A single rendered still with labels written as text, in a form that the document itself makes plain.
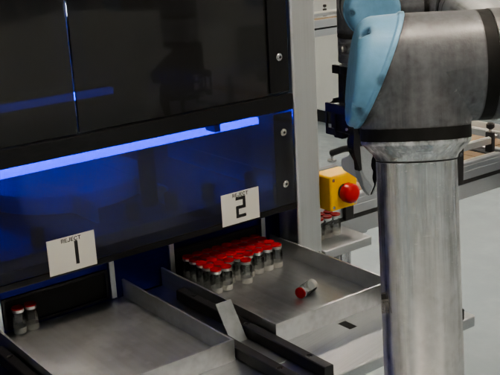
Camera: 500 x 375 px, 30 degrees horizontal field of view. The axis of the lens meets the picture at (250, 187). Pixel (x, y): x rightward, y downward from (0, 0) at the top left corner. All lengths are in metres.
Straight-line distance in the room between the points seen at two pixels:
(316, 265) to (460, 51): 0.89
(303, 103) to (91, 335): 0.58
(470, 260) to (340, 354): 2.84
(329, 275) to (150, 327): 0.37
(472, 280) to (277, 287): 2.41
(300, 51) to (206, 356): 0.62
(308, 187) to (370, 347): 0.44
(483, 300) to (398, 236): 2.90
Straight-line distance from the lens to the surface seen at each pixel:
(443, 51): 0.95
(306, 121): 1.77
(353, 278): 1.71
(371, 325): 1.55
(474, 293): 3.93
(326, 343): 1.49
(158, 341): 1.53
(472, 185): 2.33
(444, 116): 0.95
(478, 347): 3.48
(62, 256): 1.54
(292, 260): 1.82
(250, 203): 1.72
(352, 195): 1.84
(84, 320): 1.64
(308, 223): 1.82
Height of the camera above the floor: 1.54
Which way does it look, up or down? 16 degrees down
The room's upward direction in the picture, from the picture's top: 3 degrees counter-clockwise
